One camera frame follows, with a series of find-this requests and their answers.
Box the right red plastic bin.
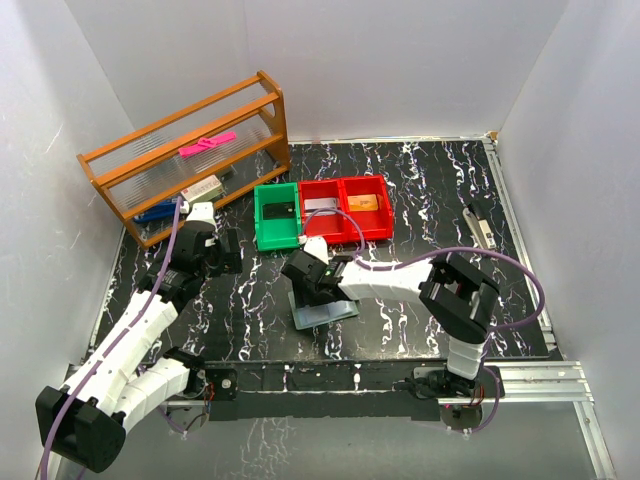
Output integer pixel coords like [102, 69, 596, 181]
[341, 175, 394, 241]

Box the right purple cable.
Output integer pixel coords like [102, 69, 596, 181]
[298, 207, 546, 434]

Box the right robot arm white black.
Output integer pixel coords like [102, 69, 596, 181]
[281, 250, 499, 399]

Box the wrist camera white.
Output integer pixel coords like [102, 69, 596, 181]
[302, 236, 329, 264]
[180, 201, 217, 231]

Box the blue stapler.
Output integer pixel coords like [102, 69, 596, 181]
[133, 201, 175, 224]

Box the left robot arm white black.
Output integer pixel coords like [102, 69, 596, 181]
[35, 220, 242, 478]

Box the wooden shelf rack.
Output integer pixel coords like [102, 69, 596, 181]
[77, 71, 291, 249]

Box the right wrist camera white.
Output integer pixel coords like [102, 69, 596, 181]
[302, 236, 329, 264]

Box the black card in bin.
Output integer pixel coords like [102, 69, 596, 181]
[262, 202, 296, 220]

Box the green card holder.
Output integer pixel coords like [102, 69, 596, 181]
[288, 292, 359, 330]

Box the white red box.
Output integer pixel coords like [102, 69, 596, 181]
[181, 175, 224, 204]

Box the middle red plastic bin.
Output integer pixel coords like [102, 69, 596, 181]
[298, 179, 348, 244]

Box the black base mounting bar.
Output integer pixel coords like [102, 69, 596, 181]
[149, 359, 506, 424]

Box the black grey stapler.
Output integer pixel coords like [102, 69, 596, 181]
[462, 201, 497, 250]

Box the orange card in bin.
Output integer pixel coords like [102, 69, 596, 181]
[347, 193, 381, 212]

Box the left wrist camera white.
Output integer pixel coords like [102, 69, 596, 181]
[180, 201, 217, 231]

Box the pink plastic clip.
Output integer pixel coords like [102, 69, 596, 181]
[178, 131, 237, 158]

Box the red plastic bin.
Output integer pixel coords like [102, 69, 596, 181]
[341, 175, 394, 241]
[298, 179, 348, 244]

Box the white striped credit card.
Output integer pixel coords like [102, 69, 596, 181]
[304, 197, 339, 211]

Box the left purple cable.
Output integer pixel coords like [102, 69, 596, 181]
[37, 197, 184, 480]

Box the purple cable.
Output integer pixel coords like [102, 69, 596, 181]
[298, 207, 546, 434]
[37, 197, 184, 480]

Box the green plastic bin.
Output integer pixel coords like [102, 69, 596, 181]
[254, 182, 302, 252]

